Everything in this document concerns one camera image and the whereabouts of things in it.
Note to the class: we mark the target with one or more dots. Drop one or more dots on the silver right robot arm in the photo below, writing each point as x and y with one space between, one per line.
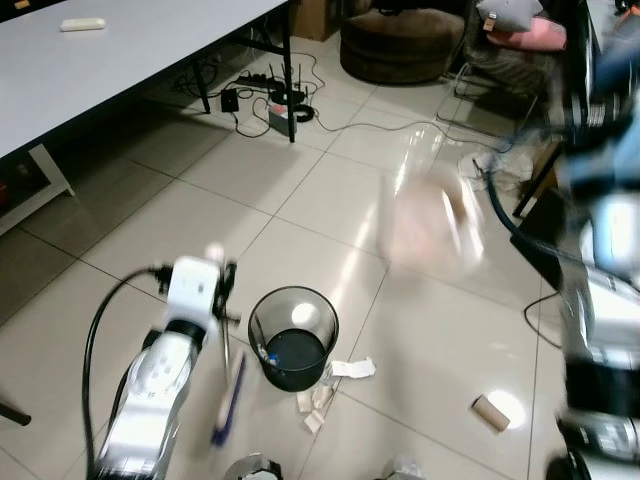
600 330

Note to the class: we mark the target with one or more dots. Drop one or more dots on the brown cardboard tube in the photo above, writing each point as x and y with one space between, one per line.
490 413

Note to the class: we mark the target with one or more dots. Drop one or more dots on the chair with pink cushion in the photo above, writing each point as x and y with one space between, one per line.
515 45

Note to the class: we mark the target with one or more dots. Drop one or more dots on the brown cardboard box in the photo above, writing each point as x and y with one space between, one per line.
315 18

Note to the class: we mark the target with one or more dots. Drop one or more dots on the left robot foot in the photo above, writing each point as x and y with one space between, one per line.
252 468

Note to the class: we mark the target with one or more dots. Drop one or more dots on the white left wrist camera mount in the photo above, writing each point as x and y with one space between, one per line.
192 288

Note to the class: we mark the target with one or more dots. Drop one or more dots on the blue-bristled hand broom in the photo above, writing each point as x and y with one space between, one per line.
228 400

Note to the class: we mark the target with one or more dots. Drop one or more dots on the crumpled white paper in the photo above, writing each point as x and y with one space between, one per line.
495 168

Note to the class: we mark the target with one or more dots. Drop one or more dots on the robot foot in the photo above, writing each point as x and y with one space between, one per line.
404 470
252 468

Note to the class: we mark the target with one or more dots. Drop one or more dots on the black mesh waste bin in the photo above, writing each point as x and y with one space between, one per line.
292 350

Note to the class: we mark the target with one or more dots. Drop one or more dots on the brown round pouffe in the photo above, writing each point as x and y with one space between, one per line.
400 48

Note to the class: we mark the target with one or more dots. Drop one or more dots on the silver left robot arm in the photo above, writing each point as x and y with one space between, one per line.
150 400

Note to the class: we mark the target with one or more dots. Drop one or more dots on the black power adapter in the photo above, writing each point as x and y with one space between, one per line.
230 100

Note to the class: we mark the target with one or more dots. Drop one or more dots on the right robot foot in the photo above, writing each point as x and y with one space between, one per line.
404 470

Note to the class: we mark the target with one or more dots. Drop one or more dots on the black power strip with plugs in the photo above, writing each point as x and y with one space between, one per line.
285 105

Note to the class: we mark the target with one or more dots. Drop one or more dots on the white paper scrap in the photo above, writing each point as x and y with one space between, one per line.
352 368

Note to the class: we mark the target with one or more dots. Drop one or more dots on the grey table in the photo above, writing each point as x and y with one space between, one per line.
110 70

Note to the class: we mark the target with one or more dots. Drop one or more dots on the small white oblong object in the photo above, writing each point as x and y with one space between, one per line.
82 24

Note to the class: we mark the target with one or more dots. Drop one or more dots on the small beige paper scraps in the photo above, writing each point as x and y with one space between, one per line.
318 405

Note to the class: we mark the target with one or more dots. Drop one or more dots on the black chair leg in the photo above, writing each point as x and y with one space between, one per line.
12 412

